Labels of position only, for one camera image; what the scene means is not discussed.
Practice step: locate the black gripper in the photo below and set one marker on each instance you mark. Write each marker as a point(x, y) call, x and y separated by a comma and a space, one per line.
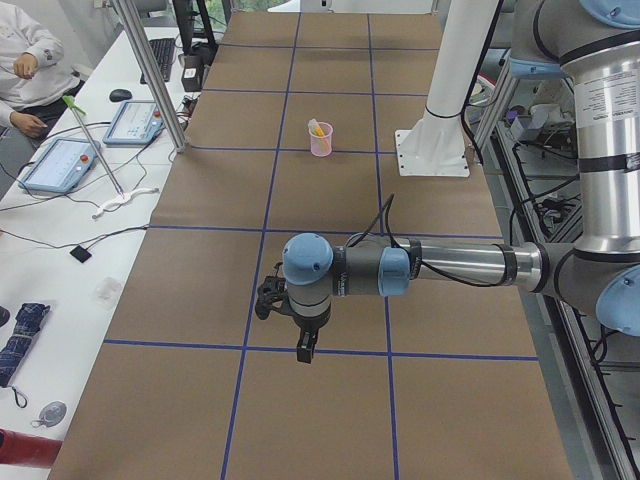
point(310, 326)

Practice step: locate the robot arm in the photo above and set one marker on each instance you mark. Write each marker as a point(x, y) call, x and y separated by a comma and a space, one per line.
point(593, 43)

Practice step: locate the pink mesh pen holder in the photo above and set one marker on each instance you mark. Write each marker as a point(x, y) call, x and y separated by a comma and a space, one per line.
point(329, 131)

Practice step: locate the brown paper table mat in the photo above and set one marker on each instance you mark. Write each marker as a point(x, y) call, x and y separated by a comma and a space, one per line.
point(292, 152)

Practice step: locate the small black box device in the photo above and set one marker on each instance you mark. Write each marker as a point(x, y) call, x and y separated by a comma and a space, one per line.
point(80, 253)

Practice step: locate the far teach pendant tablet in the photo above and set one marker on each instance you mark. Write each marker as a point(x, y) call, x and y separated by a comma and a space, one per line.
point(136, 123)

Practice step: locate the teach pendant tablet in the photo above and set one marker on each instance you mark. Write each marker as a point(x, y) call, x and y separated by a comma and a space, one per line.
point(61, 166)
point(136, 123)

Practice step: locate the folded blue umbrella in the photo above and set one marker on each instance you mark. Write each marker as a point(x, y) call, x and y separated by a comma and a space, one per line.
point(28, 323)

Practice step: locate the near teach pendant tablet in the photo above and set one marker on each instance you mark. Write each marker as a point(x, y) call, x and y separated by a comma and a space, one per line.
point(61, 166)

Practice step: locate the red cylinder object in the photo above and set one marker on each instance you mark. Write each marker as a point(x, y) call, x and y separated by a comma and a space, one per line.
point(20, 449)

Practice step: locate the black computer mouse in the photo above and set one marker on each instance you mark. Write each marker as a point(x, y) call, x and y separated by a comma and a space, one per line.
point(118, 95)

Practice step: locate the black keyboard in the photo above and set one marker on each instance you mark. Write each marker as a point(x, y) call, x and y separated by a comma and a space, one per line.
point(164, 53)

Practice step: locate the person in white hoodie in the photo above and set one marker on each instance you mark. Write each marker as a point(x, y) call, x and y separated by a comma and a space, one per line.
point(33, 81)

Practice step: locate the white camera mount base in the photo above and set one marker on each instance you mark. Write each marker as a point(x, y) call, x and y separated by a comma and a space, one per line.
point(435, 146)

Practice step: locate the aluminium frame post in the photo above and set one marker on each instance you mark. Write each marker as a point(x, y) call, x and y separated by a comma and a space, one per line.
point(139, 42)

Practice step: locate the round metal keychain tag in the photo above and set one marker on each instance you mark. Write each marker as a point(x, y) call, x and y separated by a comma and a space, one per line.
point(50, 415)

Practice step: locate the green handled reacher grabber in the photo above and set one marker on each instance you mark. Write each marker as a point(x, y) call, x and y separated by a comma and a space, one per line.
point(122, 197)

